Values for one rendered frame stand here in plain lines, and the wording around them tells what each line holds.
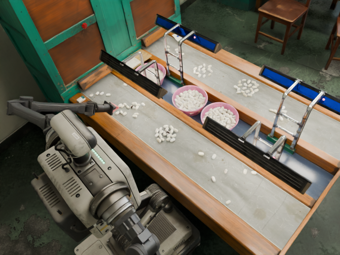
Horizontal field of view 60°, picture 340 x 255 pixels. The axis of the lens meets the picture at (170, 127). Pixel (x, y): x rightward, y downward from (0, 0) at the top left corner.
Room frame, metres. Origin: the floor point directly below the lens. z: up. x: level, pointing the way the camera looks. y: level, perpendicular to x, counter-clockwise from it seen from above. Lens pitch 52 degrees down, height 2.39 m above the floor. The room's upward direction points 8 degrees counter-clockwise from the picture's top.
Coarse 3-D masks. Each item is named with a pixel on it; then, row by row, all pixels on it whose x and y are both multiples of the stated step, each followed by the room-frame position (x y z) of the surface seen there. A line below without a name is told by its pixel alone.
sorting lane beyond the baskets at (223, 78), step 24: (168, 48) 2.19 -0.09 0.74; (192, 48) 2.14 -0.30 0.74; (192, 72) 1.82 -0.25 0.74; (216, 72) 1.78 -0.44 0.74; (240, 72) 1.74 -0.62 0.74; (240, 96) 1.49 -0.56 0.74; (264, 96) 1.46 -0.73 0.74; (288, 96) 1.42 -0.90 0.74; (312, 120) 1.17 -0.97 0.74; (336, 120) 1.14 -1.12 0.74; (312, 144) 0.99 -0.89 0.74; (336, 144) 0.96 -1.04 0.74
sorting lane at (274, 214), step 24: (96, 96) 1.71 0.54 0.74; (120, 96) 1.67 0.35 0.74; (144, 96) 1.63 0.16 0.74; (120, 120) 1.42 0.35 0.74; (144, 120) 1.39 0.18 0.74; (168, 120) 1.36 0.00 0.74; (168, 144) 1.15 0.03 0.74; (192, 144) 1.12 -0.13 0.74; (192, 168) 0.94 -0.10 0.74; (216, 168) 0.91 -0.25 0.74; (240, 168) 0.89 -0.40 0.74; (216, 192) 0.75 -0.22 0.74; (240, 192) 0.73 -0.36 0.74; (264, 192) 0.71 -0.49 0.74; (240, 216) 0.59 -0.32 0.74; (264, 216) 0.57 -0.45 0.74; (288, 216) 0.55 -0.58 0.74
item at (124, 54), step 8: (128, 48) 2.13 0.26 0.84; (136, 48) 2.18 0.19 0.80; (144, 48) 2.24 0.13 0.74; (120, 56) 2.06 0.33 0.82; (128, 56) 2.11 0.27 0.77; (32, 72) 2.04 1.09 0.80; (40, 80) 1.95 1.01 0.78; (40, 88) 2.07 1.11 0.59; (48, 88) 1.93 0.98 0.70; (72, 88) 1.75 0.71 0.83; (48, 96) 2.06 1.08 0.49; (56, 96) 1.85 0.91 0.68; (64, 96) 1.70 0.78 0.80; (56, 112) 2.06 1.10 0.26
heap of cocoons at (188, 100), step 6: (180, 96) 1.59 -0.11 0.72; (186, 96) 1.56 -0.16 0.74; (192, 96) 1.57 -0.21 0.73; (198, 96) 1.56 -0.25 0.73; (180, 102) 1.51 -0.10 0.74; (186, 102) 1.50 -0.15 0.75; (192, 102) 1.50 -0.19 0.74; (198, 102) 1.49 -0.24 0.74; (204, 102) 1.49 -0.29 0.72; (180, 108) 1.45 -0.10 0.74; (186, 108) 1.45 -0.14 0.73; (192, 108) 1.45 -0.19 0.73; (198, 108) 1.43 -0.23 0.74
